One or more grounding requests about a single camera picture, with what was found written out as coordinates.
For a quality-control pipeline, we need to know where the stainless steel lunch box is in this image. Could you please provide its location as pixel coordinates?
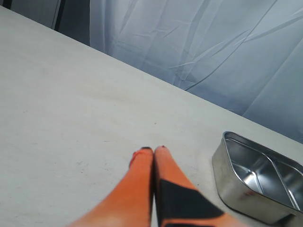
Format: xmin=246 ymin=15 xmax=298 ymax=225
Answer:
xmin=212 ymin=131 xmax=303 ymax=227

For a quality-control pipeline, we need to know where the white backdrop curtain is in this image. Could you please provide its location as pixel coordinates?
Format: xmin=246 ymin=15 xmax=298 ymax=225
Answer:
xmin=89 ymin=0 xmax=303 ymax=142

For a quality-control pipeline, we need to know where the dark stand behind table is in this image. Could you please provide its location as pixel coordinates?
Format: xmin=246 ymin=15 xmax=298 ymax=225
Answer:
xmin=0 ymin=0 xmax=65 ymax=30

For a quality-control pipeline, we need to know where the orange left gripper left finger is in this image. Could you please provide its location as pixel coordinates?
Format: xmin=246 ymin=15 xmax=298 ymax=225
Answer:
xmin=70 ymin=147 xmax=153 ymax=227

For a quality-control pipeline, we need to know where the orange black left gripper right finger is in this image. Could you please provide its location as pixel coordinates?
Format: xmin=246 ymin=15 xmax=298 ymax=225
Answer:
xmin=154 ymin=146 xmax=244 ymax=227

